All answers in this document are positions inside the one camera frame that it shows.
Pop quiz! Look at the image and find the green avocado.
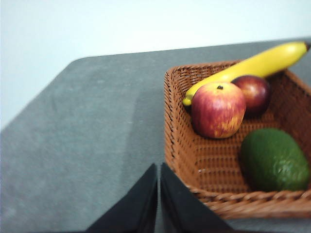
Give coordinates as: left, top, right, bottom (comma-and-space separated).
240, 128, 310, 192

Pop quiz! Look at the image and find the brown woven wicker basket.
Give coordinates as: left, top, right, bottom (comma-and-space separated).
164, 60, 311, 219

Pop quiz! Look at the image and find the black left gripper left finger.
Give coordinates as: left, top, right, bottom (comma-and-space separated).
86, 163, 158, 233

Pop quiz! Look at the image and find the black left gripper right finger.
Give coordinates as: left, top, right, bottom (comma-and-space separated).
159, 162, 234, 233

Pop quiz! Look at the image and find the red yellow apple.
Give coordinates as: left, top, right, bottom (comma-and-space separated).
190, 82, 246, 139

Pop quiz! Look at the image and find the dark red plum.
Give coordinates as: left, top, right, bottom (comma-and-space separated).
231, 75, 271, 117

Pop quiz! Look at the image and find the yellow banana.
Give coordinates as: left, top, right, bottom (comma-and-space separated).
182, 41, 311, 106

